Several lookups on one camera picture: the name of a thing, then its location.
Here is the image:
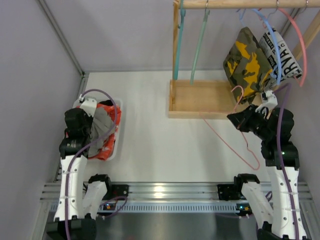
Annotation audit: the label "aluminium mounting rail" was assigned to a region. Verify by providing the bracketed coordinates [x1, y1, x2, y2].
[40, 182, 313, 202]

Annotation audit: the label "wooden clothes rack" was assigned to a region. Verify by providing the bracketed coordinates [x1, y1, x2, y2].
[167, 0, 320, 120]

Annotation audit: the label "pink plastic hanger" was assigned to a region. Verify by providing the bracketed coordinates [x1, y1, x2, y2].
[277, 7, 307, 88]

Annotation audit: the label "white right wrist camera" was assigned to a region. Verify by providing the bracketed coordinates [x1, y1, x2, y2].
[255, 90, 278, 113]

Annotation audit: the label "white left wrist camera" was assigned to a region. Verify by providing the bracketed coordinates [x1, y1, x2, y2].
[78, 95, 98, 117]

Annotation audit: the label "newspaper print trousers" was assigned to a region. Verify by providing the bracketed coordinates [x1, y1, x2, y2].
[259, 26, 303, 90]

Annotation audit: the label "black garment in bin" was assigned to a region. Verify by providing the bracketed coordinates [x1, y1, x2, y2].
[99, 99, 114, 107]

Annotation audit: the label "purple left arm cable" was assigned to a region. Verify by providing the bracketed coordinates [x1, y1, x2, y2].
[63, 88, 128, 240]

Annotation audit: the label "slotted cable duct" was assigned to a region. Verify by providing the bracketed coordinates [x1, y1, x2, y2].
[97, 201, 252, 215]

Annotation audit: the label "white plastic bin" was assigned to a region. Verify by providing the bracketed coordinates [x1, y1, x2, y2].
[72, 98, 124, 162]

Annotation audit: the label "orange white garment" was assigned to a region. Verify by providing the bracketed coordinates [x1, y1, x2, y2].
[89, 103, 122, 161]

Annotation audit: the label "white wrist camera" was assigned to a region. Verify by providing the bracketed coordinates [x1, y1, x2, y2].
[255, 90, 278, 113]
[78, 95, 98, 117]

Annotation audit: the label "camouflage yellow trousers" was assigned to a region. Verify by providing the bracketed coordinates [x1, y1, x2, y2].
[223, 27, 273, 104]

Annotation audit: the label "teal plastic hanger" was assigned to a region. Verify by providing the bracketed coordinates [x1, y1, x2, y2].
[173, 0, 186, 80]

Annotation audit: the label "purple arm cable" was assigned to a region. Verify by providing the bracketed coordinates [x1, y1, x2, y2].
[63, 88, 128, 240]
[254, 83, 301, 240]

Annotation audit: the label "light blue plastic hanger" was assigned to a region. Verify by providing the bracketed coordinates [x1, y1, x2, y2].
[236, 8, 282, 87]

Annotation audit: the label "grey trousers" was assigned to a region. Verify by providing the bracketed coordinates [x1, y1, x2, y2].
[88, 107, 116, 158]

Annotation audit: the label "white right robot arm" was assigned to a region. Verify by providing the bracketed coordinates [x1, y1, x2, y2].
[227, 104, 308, 240]

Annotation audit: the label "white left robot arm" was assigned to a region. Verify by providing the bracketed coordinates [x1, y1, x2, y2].
[46, 107, 110, 240]

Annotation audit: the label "mint green hanger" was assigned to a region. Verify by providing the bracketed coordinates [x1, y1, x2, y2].
[190, 0, 210, 85]

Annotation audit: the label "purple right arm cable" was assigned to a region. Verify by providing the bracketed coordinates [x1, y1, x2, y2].
[254, 83, 301, 240]

